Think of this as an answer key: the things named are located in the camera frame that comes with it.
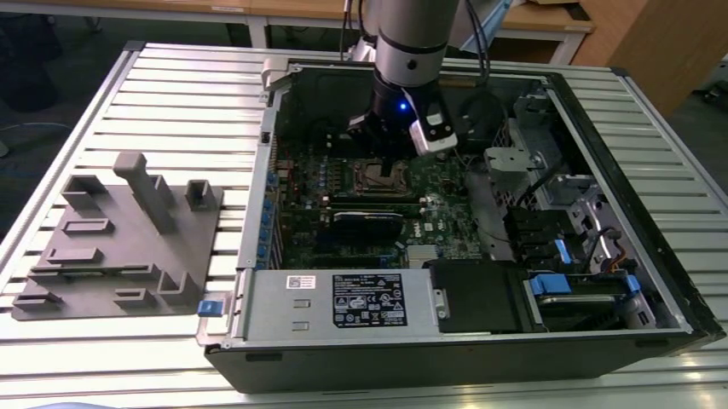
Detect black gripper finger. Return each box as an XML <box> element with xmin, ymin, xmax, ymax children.
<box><xmin>379</xmin><ymin>158</ymin><xmax>408</xmax><ymax>180</ymax></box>

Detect metal socket cover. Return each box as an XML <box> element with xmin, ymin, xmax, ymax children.
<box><xmin>352</xmin><ymin>160</ymin><xmax>414</xmax><ymax>197</ymax></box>

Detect black RAM slot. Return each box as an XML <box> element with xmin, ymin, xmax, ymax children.
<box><xmin>327</xmin><ymin>193</ymin><xmax>426</xmax><ymax>205</ymax></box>

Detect green motherboard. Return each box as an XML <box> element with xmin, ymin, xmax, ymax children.
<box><xmin>272</xmin><ymin>135</ymin><xmax>495</xmax><ymax>272</ymax></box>

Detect black graphics card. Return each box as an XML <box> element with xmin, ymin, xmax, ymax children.
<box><xmin>332</xmin><ymin>210</ymin><xmax>406</xmax><ymax>252</ymax></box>

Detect silver metal drive cage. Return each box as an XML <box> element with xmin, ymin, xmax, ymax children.
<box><xmin>482</xmin><ymin>95</ymin><xmax>603</xmax><ymax>210</ymax></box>

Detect black disk bay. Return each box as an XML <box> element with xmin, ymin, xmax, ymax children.
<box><xmin>502</xmin><ymin>208</ymin><xmax>578</xmax><ymax>263</ymax></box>

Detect black plastic shroud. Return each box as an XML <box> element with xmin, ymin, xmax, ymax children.
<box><xmin>428</xmin><ymin>259</ymin><xmax>539</xmax><ymax>334</ymax></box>

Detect small blue disk carrier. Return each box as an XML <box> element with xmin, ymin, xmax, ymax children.
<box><xmin>550</xmin><ymin>239</ymin><xmax>575</xmax><ymax>264</ymax></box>

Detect silver power supply unit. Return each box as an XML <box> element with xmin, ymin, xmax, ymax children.
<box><xmin>241</xmin><ymin>268</ymin><xmax>442</xmax><ymax>342</ymax></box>

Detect black open PC case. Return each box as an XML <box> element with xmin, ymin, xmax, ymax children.
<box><xmin>195</xmin><ymin>57</ymin><xmax>728</xmax><ymax>395</ymax></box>

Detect gray parts rack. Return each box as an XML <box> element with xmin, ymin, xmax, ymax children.
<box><xmin>9</xmin><ymin>151</ymin><xmax>225</xmax><ymax>321</ymax></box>

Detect wooden cabinet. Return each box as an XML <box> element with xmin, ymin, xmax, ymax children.
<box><xmin>573</xmin><ymin>0</ymin><xmax>728</xmax><ymax>118</ymax></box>

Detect black chair base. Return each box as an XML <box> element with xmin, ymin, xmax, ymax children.
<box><xmin>690</xmin><ymin>57</ymin><xmax>728</xmax><ymax>112</ymax></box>

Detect blue round object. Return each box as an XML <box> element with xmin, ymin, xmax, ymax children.
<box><xmin>36</xmin><ymin>400</ymin><xmax>109</xmax><ymax>409</ymax></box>

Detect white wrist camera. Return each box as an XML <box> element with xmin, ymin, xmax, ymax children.
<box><xmin>408</xmin><ymin>111</ymin><xmax>460</xmax><ymax>158</ymax></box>

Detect thick black looped cable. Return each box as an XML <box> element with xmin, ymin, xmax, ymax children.
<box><xmin>458</xmin><ymin>91</ymin><xmax>510</xmax><ymax>144</ymax></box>

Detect thin black cable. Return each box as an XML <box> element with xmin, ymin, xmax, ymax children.
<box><xmin>339</xmin><ymin>0</ymin><xmax>364</xmax><ymax>61</ymax></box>

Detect black slanting cable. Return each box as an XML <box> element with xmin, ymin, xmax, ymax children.
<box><xmin>514</xmin><ymin>155</ymin><xmax>567</xmax><ymax>210</ymax></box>

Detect wooden desk white frame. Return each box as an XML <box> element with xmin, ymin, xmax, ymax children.
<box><xmin>264</xmin><ymin>0</ymin><xmax>597</xmax><ymax>65</ymax></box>
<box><xmin>0</xmin><ymin>0</ymin><xmax>268</xmax><ymax>48</ymax></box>

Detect coloured power wires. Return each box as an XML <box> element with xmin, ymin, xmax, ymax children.
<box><xmin>601</xmin><ymin>249</ymin><xmax>635</xmax><ymax>274</ymax></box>

